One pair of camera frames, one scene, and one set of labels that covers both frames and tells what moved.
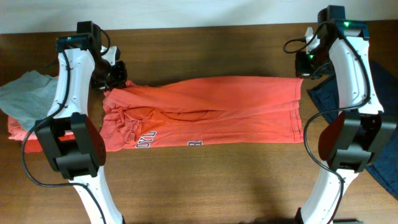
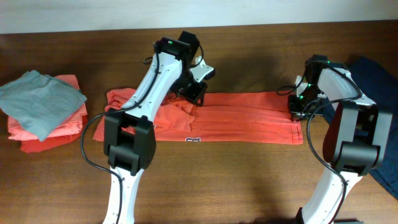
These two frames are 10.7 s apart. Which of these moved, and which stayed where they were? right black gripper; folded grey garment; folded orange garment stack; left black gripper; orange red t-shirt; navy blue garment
Moved: orange red t-shirt; left black gripper; right black gripper
Stayed: navy blue garment; folded orange garment stack; folded grey garment
